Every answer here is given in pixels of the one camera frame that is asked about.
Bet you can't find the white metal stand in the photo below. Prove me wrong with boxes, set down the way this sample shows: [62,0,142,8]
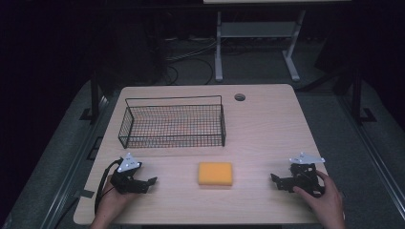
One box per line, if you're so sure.
[214,9,308,83]

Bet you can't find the black metal post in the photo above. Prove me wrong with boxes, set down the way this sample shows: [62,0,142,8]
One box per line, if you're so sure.
[79,71,104,125]
[350,68,378,125]

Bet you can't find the person's left hand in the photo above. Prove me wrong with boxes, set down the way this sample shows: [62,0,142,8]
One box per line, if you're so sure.
[94,175,141,223]

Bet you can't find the grey tape strip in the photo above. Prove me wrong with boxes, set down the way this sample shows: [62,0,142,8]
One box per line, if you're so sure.
[74,189,96,199]

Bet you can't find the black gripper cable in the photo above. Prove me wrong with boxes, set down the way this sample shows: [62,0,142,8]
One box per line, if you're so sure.
[94,157,124,215]

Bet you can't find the bundle of floor cables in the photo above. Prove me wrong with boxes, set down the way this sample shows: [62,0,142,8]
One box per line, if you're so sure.
[163,37,218,86]

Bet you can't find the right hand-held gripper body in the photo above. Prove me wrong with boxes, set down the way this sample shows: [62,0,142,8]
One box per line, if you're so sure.
[284,152,327,198]

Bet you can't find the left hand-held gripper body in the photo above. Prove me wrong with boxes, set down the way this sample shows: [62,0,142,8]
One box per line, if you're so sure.
[109,152,150,195]

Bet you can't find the person's right hand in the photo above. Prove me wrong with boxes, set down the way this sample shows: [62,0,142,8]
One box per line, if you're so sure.
[292,170,346,223]

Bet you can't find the aluminium floor rail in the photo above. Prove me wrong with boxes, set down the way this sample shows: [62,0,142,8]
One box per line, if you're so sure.
[336,94,405,220]
[39,94,111,229]

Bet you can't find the orange sponge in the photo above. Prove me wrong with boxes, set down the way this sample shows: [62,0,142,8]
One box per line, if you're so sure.
[197,161,234,187]

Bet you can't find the black wire mesh basket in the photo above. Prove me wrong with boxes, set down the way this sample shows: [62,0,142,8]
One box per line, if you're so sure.
[117,94,227,150]

